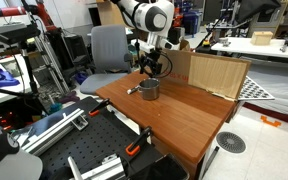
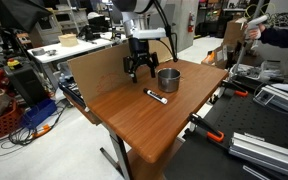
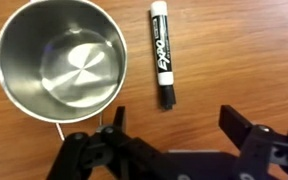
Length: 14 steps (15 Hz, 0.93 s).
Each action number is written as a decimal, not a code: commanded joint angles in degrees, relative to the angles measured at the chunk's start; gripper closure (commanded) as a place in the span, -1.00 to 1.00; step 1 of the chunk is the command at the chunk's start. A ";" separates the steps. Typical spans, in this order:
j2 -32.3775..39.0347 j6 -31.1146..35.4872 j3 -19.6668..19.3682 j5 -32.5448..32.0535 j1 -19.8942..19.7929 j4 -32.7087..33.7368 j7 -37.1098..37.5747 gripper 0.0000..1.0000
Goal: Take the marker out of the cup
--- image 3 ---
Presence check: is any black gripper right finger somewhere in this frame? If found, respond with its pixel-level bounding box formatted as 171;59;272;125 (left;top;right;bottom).
218;104;288;180

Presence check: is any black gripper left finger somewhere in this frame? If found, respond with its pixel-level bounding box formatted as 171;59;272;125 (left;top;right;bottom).
45;105;165;180

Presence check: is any black white Expo marker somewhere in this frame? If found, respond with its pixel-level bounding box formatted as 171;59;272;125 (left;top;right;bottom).
149;0;178;111

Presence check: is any stainless steel cup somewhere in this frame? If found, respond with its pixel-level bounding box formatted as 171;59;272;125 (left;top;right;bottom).
0;0;129;143

